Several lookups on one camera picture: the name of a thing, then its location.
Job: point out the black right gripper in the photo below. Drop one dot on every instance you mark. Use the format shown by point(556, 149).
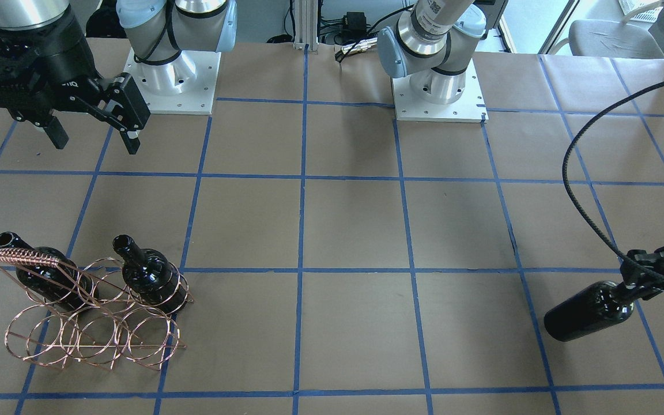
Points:
point(65, 64)

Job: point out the dark wine bottle being moved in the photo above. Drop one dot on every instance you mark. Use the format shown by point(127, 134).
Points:
point(599, 306)

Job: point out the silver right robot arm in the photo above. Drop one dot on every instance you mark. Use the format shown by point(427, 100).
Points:
point(160, 30)

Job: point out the dark wine bottle in basket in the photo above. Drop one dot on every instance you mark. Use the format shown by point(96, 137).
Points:
point(150, 276)

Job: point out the grey office chair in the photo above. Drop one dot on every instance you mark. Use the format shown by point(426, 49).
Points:
point(619, 39)

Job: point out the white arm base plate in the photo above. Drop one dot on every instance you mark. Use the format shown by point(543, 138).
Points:
point(185, 86)
point(429, 96)

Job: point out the copper wire wine basket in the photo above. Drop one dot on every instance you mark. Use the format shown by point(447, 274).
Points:
point(113, 325)

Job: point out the aluminium frame post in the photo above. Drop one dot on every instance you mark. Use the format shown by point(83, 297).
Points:
point(305, 20)

